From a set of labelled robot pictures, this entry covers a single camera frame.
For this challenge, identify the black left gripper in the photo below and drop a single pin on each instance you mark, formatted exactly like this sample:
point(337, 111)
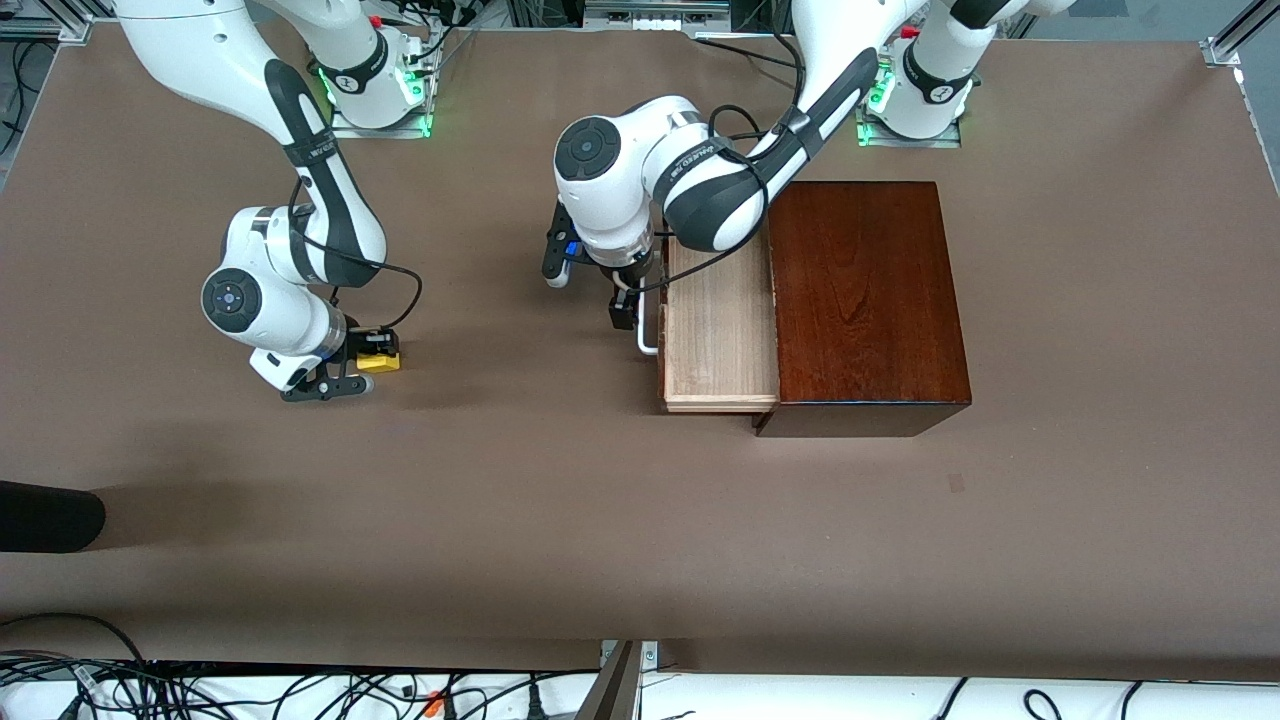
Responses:
point(624, 284)

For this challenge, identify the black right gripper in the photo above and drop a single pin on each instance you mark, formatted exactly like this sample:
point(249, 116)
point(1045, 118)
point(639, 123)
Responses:
point(360, 345)

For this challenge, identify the yellow wooden block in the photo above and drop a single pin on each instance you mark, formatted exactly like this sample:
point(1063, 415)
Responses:
point(380, 364)

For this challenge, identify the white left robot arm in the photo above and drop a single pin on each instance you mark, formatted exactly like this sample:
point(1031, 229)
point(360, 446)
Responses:
point(600, 170)

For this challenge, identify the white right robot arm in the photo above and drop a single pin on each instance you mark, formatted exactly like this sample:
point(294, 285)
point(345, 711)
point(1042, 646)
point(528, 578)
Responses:
point(270, 310)

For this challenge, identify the dark brown wooden cabinet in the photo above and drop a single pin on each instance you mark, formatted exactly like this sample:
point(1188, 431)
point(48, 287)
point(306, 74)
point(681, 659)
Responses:
point(870, 300)

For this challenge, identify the white power strip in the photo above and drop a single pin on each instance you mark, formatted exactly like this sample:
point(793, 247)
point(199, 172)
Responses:
point(655, 22)

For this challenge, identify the black cylinder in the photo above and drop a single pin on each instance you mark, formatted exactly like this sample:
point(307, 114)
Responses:
point(50, 515)

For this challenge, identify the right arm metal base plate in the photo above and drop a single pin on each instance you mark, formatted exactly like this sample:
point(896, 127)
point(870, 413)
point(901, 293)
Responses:
point(400, 132)

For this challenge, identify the small metal bracket plate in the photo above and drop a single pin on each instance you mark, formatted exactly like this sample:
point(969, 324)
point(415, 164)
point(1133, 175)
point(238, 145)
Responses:
point(650, 655)

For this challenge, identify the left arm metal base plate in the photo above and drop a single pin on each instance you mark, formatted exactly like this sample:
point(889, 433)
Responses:
point(950, 142)

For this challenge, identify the dark grey post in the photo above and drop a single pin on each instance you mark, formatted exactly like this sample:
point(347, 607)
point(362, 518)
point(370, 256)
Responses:
point(610, 695)

